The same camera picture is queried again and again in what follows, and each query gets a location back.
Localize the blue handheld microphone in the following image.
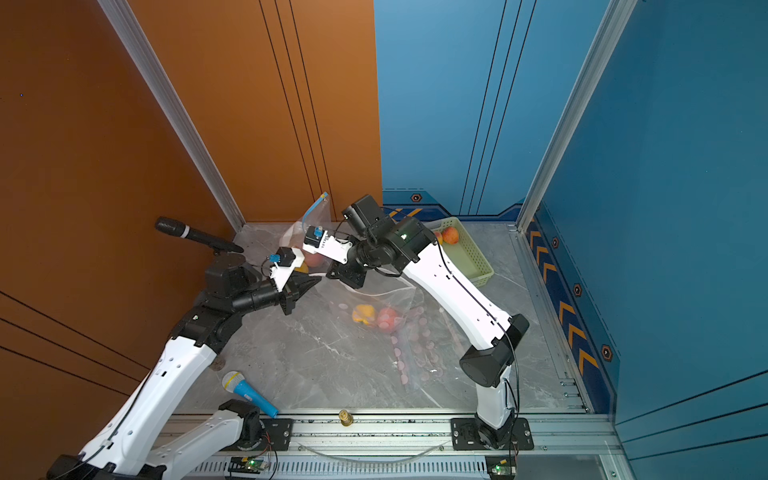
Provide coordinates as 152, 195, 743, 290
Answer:
222, 371, 279, 418

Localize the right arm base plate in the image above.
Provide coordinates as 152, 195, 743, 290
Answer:
450, 417, 535, 451

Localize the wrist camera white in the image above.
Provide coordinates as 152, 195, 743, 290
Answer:
267, 247, 305, 292
302, 225, 354, 264

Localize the right green circuit board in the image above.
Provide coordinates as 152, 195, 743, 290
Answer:
485, 456, 517, 480

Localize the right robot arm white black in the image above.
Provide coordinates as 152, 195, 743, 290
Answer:
304, 195, 530, 450

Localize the left green circuit board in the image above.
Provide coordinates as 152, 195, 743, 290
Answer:
226, 456, 272, 477

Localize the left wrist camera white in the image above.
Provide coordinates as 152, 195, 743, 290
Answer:
267, 247, 305, 292

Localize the brass knob on rail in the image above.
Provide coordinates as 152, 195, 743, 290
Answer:
338, 409, 354, 427

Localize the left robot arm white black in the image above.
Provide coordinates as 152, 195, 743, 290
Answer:
46, 252, 320, 479

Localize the aluminium front rail frame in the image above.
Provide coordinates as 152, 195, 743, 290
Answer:
107, 410, 637, 480

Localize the green plastic fruit basket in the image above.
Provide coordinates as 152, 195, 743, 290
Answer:
426, 217, 494, 287

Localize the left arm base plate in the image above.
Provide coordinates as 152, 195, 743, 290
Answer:
221, 417, 294, 453

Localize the green circuit board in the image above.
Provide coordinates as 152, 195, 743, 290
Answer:
485, 456, 517, 480
226, 456, 272, 477

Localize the clear blue-zipper zip bag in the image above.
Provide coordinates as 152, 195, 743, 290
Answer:
279, 192, 332, 271

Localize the orange red wrinkled peach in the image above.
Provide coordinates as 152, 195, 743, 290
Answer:
440, 226, 460, 245

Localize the pink peach with leaf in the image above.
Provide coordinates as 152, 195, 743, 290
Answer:
376, 307, 399, 326

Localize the pink-dotted zip bag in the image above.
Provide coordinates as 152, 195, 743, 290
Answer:
379, 305, 475, 391
318, 273, 424, 334

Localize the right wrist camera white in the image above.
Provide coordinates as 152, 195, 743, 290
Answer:
302, 225, 354, 264

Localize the black microphone on stand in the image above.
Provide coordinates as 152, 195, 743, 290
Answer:
154, 216, 244, 257

